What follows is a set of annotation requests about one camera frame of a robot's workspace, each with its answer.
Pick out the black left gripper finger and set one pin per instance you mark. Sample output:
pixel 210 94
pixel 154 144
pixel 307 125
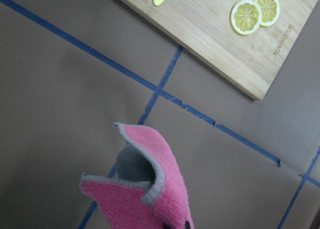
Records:
pixel 187 225

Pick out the lemon slice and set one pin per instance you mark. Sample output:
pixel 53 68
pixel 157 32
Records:
pixel 270 11
pixel 245 17

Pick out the lemon slice far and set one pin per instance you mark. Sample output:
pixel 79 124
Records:
pixel 270 11

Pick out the pink cleaning cloth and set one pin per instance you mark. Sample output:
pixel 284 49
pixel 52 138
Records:
pixel 149 191

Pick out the wooden cutting board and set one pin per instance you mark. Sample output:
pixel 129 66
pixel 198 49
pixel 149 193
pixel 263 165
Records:
pixel 203 27

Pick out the lemon slice near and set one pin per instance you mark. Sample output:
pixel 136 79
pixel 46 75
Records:
pixel 245 17

